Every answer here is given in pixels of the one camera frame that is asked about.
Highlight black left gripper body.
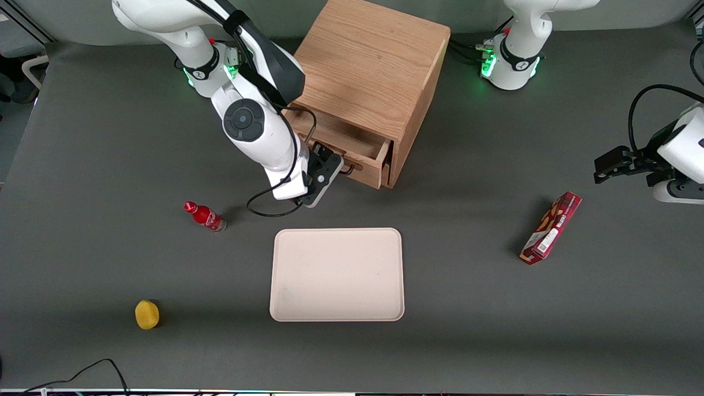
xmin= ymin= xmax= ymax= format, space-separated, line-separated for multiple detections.
xmin=631 ymin=122 xmax=681 ymax=188

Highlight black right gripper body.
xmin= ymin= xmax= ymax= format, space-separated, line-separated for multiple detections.
xmin=299 ymin=154 xmax=345 ymax=209

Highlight wooden drawer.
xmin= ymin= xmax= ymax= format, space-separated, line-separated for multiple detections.
xmin=286 ymin=103 xmax=394 ymax=189

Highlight wooden drawer cabinet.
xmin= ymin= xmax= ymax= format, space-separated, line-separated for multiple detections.
xmin=286 ymin=0 xmax=452 ymax=189

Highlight red snack box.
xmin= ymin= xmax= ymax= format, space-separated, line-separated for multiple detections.
xmin=519 ymin=191 xmax=582 ymax=266

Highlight beige plastic tray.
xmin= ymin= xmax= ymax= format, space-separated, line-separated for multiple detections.
xmin=269 ymin=228 xmax=405 ymax=322

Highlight red soda bottle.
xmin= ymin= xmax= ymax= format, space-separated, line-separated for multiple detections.
xmin=184 ymin=201 xmax=227 ymax=233

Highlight yellow lemon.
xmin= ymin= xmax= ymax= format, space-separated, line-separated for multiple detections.
xmin=135 ymin=300 xmax=160 ymax=331

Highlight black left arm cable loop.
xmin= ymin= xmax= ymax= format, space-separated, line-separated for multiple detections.
xmin=629 ymin=84 xmax=704 ymax=156

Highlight black hanging cable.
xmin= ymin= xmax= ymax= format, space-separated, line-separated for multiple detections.
xmin=690 ymin=38 xmax=704 ymax=87

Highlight black left base cables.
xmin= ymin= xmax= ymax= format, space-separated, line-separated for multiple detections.
xmin=448 ymin=16 xmax=515 ymax=65

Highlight black cable on table edge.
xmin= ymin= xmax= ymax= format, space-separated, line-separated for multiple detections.
xmin=22 ymin=359 xmax=130 ymax=396

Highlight white metal frame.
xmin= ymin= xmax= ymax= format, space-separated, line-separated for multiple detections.
xmin=21 ymin=54 xmax=51 ymax=91

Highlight aluminium frame rail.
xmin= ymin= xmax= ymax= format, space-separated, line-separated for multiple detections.
xmin=0 ymin=0 xmax=56 ymax=45

